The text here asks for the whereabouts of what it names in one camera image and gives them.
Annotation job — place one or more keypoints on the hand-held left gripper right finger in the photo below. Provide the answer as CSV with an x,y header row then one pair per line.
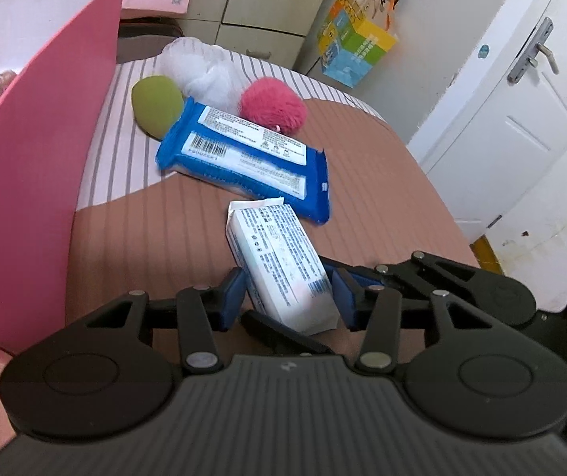
x,y
345,300

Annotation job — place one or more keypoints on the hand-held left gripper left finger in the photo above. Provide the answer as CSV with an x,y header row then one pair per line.
x,y
234,297

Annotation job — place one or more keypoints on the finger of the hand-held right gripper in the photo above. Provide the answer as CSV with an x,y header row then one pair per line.
x,y
273,329
405,270

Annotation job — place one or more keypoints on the white tissue pack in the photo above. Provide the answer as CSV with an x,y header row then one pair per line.
x,y
276,258

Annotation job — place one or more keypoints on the blue wet wipes pack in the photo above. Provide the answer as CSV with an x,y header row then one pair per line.
x,y
244,158

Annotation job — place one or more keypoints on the pink fluffy puff ball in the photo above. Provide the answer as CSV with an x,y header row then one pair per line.
x,y
273,106

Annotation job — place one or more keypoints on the green makeup sponge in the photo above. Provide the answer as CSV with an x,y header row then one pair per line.
x,y
157,106

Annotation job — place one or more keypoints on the white mesh bath sponge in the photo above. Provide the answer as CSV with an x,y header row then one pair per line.
x,y
199,69

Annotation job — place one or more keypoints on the pink cardboard box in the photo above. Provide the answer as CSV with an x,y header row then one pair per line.
x,y
30,183

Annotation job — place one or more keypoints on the floral fabric scrunchie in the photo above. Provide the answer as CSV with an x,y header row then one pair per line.
x,y
2,84

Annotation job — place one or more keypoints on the white door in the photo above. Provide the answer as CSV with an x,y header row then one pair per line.
x,y
511,134

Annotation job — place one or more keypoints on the striped bed sheet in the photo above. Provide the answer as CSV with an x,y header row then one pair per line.
x,y
115,158

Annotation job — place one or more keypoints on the colourful paper gift bag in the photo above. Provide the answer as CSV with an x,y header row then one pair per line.
x,y
358,44

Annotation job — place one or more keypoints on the grey three-door wardrobe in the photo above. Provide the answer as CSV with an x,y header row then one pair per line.
x,y
263,5

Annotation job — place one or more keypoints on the blue wall sticker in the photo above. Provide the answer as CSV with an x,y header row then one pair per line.
x,y
482,51

